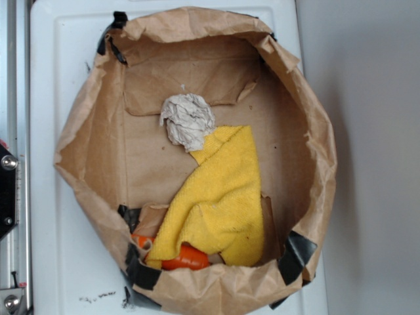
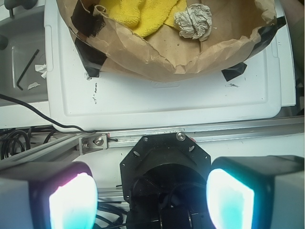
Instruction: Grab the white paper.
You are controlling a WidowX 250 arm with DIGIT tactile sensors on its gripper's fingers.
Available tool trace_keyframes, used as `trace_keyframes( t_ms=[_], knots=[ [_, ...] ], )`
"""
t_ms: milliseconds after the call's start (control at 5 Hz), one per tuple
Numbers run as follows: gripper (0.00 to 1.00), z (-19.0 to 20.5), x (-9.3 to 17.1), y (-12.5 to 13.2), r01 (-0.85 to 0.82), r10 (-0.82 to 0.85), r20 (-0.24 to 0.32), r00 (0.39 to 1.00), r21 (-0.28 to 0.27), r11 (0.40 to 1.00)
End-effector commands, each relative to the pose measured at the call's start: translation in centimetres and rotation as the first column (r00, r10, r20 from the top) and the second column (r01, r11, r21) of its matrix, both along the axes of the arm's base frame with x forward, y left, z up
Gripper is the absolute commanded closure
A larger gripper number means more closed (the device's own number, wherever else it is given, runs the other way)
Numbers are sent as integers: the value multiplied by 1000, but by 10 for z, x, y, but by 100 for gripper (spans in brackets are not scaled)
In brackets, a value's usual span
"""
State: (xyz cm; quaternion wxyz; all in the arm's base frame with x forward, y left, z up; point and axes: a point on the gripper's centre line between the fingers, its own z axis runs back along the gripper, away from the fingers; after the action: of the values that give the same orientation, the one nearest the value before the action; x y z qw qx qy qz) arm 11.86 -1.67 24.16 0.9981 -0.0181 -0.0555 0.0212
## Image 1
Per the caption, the crumpled white paper ball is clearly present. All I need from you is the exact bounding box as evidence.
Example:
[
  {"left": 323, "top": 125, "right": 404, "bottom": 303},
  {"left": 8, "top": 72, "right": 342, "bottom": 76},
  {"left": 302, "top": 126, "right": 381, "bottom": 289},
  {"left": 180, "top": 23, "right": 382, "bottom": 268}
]
[{"left": 159, "top": 93, "right": 216, "bottom": 152}]

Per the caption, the yellow microfiber cloth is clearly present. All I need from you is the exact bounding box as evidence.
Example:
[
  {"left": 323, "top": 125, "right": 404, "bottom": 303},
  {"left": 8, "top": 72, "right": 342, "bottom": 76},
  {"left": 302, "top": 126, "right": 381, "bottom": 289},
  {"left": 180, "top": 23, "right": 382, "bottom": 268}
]
[{"left": 146, "top": 125, "right": 264, "bottom": 268}]

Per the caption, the brown paper bag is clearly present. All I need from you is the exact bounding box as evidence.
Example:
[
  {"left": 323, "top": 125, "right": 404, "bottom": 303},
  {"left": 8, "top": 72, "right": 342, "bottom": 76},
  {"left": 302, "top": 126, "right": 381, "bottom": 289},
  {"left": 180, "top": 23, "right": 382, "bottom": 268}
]
[{"left": 54, "top": 7, "right": 337, "bottom": 314}]

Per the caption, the orange plastic carrot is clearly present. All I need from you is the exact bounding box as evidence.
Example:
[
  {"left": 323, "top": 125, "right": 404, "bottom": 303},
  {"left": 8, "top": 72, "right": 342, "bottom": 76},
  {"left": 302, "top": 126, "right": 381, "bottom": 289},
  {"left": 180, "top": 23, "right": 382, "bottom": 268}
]
[{"left": 131, "top": 234, "right": 211, "bottom": 270}]

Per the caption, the white plastic tray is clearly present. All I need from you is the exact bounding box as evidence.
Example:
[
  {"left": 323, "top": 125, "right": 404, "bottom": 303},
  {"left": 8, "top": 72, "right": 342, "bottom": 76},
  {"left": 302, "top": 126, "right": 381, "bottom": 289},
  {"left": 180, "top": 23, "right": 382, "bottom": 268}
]
[{"left": 30, "top": 1, "right": 328, "bottom": 314}]

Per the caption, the black metal bracket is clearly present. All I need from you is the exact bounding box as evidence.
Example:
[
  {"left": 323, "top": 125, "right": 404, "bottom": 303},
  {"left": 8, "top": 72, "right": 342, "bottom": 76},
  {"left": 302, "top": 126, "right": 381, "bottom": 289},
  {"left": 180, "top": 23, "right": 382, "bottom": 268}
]
[{"left": 0, "top": 142, "right": 18, "bottom": 240}]

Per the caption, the aluminium frame rail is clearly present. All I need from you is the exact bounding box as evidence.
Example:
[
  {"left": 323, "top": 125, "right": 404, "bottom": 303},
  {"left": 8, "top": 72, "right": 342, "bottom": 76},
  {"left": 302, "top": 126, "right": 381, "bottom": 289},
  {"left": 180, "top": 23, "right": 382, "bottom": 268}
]
[{"left": 1, "top": 1, "right": 33, "bottom": 314}]

